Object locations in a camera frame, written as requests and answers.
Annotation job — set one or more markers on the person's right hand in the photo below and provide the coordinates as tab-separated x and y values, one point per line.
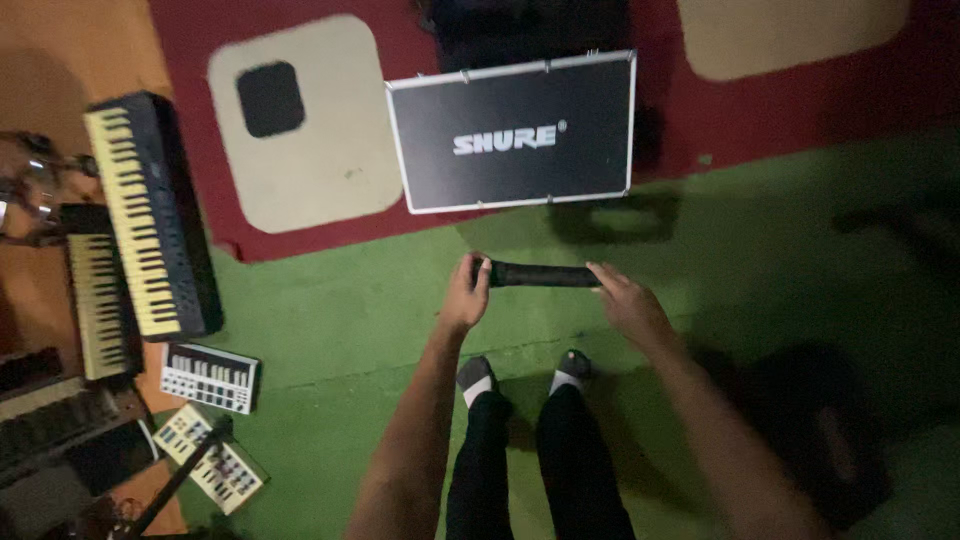
634	307

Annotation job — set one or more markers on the person's left hand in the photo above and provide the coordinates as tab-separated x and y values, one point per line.
461	300

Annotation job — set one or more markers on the person's right fingers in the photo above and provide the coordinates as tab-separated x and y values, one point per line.
602	276

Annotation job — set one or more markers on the black handheld microphone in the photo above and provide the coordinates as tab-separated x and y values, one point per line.
540	275

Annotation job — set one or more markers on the grey and white sock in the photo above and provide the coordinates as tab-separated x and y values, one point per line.
571	371
476	379

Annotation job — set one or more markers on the black case with aluminium edges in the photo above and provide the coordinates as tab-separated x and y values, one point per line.
517	135

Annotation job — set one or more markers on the red rug with beige patches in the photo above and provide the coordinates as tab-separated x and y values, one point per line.
712	112

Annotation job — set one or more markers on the person's black trousers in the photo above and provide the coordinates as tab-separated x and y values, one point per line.
525	472

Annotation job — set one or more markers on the black bag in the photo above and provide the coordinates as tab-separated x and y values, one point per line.
525	30

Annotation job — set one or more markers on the green carpet mat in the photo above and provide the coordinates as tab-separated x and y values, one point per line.
337	315

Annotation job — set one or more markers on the white pad controller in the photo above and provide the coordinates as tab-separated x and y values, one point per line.
208	379

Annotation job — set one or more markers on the beige pad controller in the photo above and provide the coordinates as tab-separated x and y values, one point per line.
229	476
180	433

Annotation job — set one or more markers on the large black keyboard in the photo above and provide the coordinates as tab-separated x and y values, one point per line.
150	217

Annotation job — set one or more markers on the black stand pole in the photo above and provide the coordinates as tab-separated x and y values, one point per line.
176	480

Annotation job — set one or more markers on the small black keyboard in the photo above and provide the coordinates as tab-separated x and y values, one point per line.
97	300

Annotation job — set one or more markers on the dark keyboard on stand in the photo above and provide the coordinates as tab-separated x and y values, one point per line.
52	420

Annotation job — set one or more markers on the chrome drum hardware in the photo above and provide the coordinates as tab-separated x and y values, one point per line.
34	187

